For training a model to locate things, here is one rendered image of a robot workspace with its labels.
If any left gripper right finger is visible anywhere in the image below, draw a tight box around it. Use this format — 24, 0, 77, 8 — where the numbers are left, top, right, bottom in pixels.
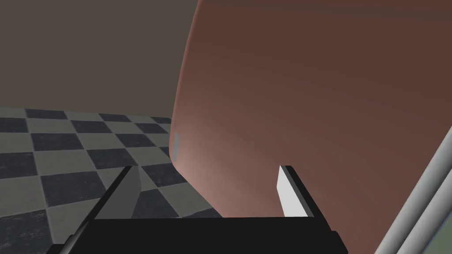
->
276, 164, 322, 219

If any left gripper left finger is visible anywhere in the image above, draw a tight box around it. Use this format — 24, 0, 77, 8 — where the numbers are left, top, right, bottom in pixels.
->
92, 165, 142, 220

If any reddish-brown appliance door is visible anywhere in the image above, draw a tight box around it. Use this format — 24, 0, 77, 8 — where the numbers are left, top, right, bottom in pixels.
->
169, 0, 452, 254

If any grey bar handle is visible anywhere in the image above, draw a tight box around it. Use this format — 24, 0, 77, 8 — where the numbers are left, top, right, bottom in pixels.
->
374, 125, 452, 254

